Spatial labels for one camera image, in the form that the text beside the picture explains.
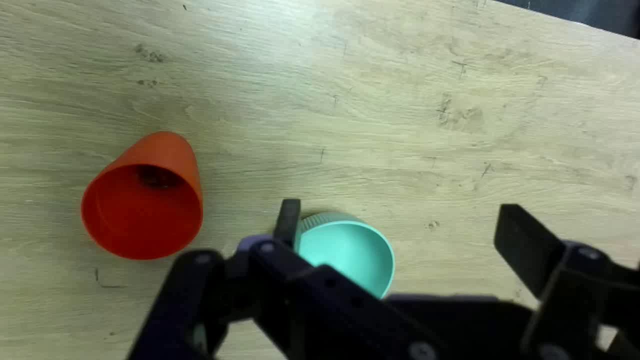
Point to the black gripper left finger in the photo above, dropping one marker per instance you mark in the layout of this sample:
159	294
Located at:
313	301

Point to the small dark pieces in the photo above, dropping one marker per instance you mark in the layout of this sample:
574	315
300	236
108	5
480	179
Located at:
157	176

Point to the orange plastic cup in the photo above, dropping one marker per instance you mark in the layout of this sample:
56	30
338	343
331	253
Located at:
143	201

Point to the teal bowl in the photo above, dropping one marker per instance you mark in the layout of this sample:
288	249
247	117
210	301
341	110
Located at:
350	251

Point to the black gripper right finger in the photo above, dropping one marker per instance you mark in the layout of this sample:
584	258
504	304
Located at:
532	251

